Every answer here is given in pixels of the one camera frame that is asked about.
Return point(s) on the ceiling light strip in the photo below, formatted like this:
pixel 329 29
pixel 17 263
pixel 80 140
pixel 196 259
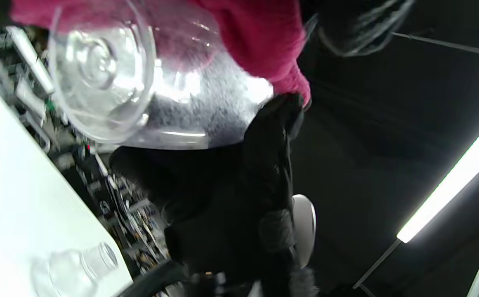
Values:
pixel 449 177

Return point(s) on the person's left hand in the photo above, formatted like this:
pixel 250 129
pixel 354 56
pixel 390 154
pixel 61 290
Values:
pixel 222 198

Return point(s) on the clear shaker cup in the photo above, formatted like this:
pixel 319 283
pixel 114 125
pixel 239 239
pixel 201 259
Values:
pixel 99 70

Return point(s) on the grey left hand controller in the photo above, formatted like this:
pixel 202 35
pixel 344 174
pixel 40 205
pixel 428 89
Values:
pixel 305 222

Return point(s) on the pink microfibre cloth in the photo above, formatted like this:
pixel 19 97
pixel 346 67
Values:
pixel 264 37

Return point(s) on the clear domed cup lid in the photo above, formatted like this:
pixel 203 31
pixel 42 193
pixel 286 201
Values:
pixel 70 268

